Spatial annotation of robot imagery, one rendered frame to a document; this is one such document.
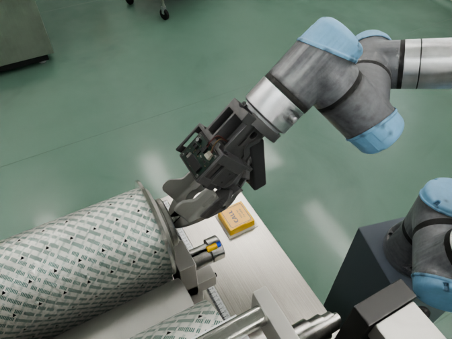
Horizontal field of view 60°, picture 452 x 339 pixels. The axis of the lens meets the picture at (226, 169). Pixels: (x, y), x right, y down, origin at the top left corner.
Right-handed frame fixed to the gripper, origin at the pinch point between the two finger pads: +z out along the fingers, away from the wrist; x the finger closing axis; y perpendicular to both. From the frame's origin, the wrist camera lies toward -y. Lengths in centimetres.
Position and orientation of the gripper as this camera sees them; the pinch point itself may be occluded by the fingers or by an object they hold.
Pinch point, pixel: (179, 218)
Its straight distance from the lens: 61.4
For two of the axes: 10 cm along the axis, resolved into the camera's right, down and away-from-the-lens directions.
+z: -6.7, 7.0, 2.3
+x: 4.8, 6.5, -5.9
